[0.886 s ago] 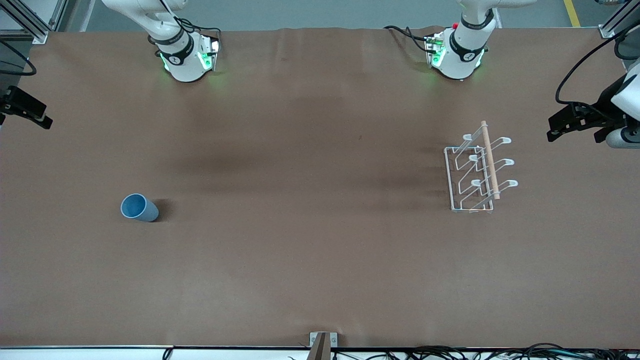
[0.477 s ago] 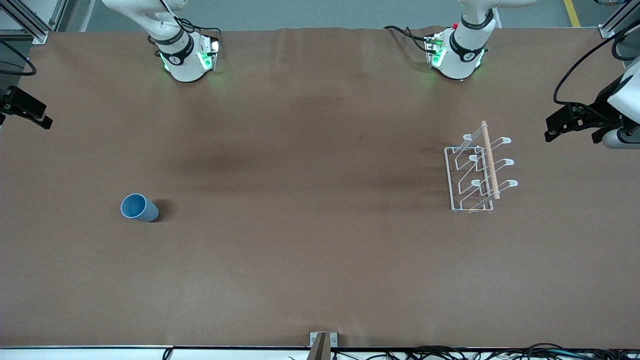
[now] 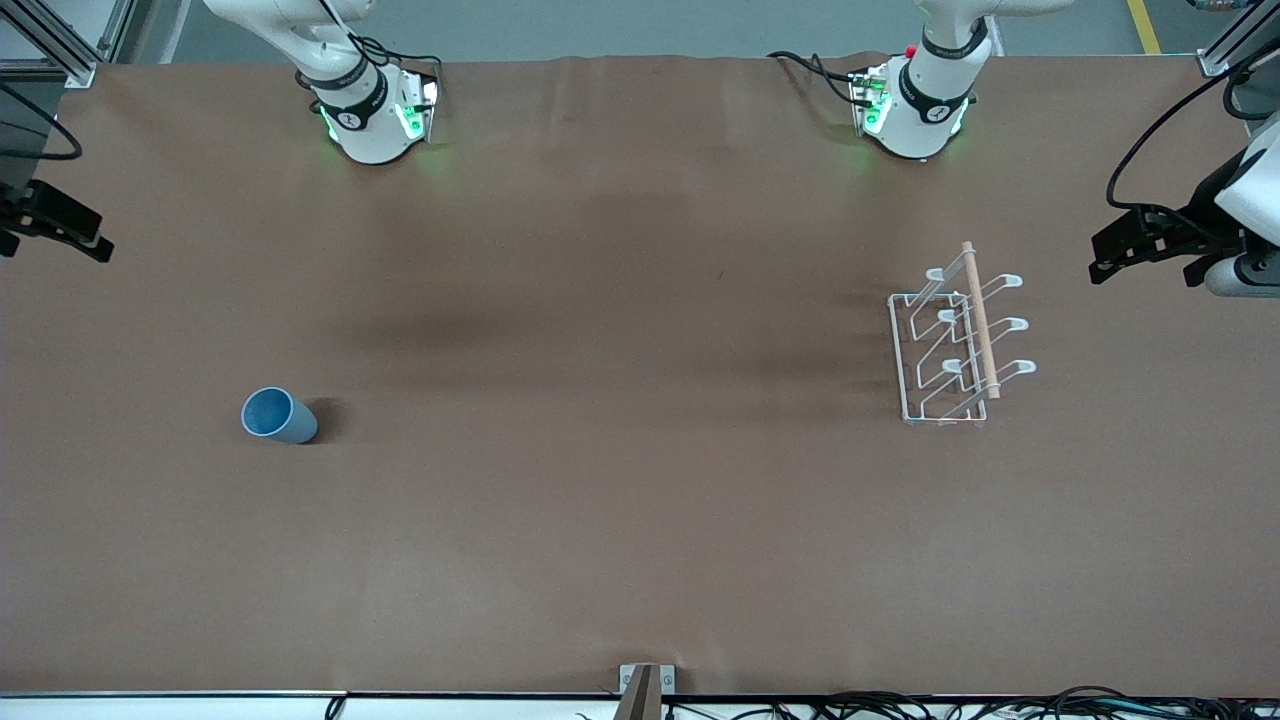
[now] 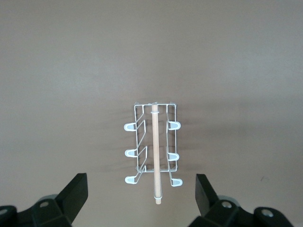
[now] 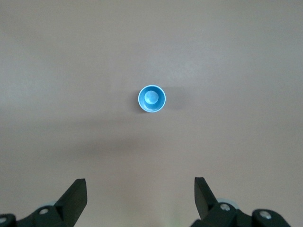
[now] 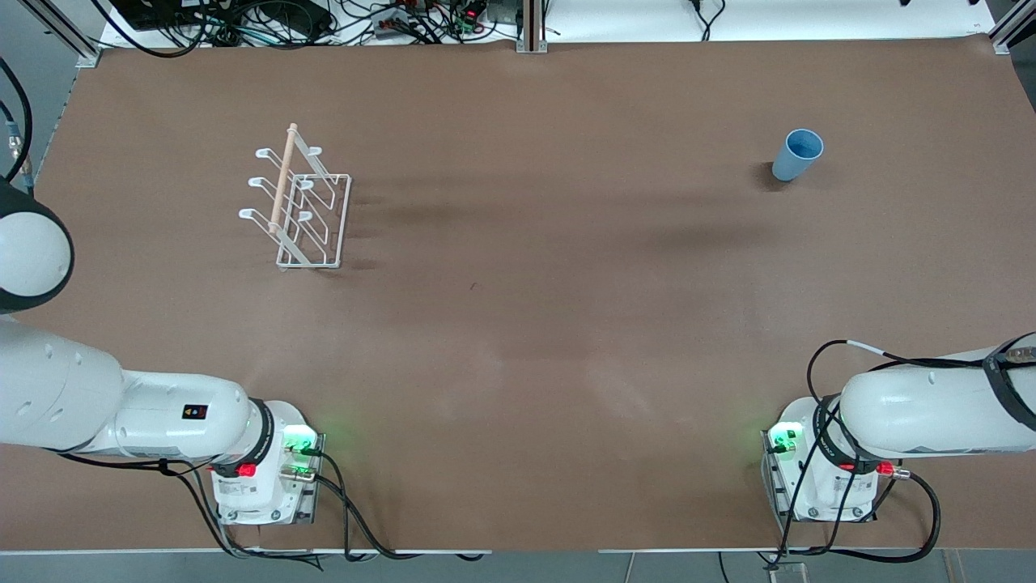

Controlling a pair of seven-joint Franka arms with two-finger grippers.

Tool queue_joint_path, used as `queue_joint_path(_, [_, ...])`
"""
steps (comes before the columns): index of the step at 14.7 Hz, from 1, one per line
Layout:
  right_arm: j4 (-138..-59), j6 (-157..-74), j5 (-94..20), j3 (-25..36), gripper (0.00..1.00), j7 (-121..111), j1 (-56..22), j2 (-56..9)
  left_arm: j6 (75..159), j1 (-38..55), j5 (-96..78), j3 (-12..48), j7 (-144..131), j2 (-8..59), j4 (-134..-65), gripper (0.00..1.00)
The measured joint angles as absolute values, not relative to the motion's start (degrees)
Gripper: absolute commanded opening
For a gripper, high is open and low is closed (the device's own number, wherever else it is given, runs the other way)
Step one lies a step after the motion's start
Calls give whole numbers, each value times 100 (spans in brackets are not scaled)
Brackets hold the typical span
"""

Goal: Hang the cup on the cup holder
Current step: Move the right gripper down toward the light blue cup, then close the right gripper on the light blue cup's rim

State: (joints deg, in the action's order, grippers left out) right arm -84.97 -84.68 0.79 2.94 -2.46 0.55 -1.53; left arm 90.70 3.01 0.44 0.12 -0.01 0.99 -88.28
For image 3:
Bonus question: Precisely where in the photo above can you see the black right base cable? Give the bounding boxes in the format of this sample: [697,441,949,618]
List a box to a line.
[345,34,444,83]

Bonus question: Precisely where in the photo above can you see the blue plastic cup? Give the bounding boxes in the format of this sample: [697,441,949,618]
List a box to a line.
[241,387,319,446]

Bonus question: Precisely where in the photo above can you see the brown table cover sheet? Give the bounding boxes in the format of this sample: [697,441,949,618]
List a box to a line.
[0,52,1280,699]

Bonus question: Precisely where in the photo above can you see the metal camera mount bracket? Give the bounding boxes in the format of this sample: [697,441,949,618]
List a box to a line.
[615,663,678,720]

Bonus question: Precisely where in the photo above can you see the base connector box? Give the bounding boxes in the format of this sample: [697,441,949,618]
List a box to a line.
[394,67,442,144]
[849,62,894,137]

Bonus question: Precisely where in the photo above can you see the aluminium frame profile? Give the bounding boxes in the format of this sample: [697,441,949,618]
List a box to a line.
[1197,0,1280,79]
[0,0,137,90]

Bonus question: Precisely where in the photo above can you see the black base cable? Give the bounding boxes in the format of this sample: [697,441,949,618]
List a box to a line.
[345,34,444,83]
[767,49,865,107]

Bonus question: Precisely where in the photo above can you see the black left base cable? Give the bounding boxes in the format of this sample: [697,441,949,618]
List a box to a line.
[767,49,865,107]

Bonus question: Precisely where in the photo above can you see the white wire cup holder rack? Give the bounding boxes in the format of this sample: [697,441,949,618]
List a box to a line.
[888,241,1038,428]

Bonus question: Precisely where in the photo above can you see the left base connector box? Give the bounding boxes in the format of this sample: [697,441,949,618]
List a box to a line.
[849,62,894,137]

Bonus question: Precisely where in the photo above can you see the right base connector box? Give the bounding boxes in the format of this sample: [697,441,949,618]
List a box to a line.
[394,67,442,144]

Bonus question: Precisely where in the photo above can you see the black cable bundle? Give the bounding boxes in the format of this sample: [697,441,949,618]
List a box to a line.
[660,686,1280,720]

